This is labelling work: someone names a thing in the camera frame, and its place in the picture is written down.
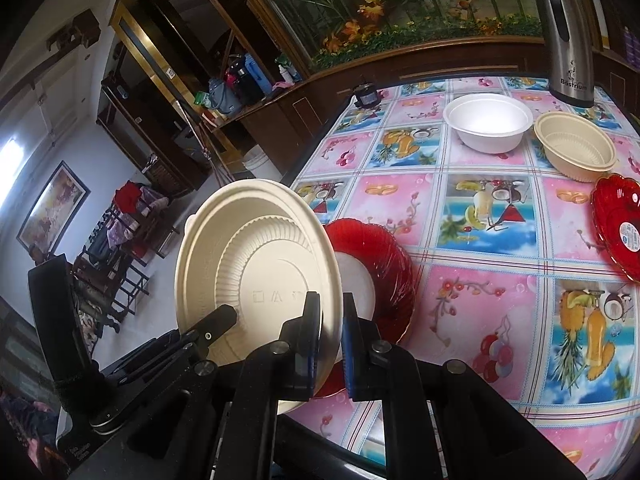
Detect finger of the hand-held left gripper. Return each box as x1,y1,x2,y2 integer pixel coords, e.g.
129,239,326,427
114,306,239,385

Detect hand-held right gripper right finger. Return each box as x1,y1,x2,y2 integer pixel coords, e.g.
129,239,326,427
342,295,587,480

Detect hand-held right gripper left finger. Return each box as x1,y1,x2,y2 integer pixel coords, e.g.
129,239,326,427
126,291,322,480

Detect large beige disposable bowl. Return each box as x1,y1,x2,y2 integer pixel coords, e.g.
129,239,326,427
174,179,344,415

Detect white foam plate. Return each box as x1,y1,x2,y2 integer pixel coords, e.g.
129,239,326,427
339,251,377,322

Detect white foam bowl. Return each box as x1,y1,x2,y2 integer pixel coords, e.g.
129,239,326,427
442,93,534,154

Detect beige ribbed disposable bowl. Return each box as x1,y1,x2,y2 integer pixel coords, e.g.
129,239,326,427
533,112,619,184

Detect dark wooden chair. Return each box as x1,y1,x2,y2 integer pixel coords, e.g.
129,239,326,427
71,210,181,333

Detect person's patterned clothing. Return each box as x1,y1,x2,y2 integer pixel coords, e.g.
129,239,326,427
0,387,60,480

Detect red cloth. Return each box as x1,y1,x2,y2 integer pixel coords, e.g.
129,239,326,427
114,182,147,214

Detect wicker basket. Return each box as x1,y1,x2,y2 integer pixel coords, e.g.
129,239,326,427
149,157,187,196

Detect white bucket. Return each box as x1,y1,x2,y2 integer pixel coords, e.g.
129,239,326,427
243,144,274,177

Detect grey blue backpack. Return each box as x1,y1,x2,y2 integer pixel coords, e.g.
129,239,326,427
207,77,240,116

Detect gold framed glass cabinet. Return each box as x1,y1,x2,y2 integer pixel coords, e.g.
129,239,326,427
96,0,238,197

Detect small black device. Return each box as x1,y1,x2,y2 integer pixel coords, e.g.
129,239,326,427
354,81,382,109

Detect fish tank with plants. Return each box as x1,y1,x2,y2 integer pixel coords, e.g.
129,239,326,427
220,0,606,72

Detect stainless steel thermos flask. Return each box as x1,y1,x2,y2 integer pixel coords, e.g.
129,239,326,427
529,0,597,109

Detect framed wall picture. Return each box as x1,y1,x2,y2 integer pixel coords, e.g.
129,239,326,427
16,160,92,261

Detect mop with long handle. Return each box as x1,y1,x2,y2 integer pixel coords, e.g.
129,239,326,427
197,119,237,187

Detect wooden wall ornament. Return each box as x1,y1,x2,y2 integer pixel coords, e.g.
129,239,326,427
46,9,102,55

